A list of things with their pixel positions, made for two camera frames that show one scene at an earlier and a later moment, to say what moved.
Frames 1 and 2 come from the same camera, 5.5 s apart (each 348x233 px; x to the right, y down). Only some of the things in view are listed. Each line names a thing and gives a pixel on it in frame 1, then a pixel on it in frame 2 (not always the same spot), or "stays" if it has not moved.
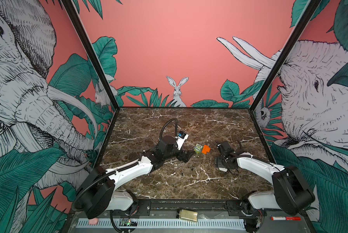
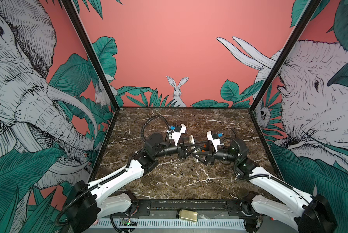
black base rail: (190, 208) stays
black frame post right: (313, 6) stays
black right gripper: (217, 162) → (211, 158)
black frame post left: (73, 14) stays
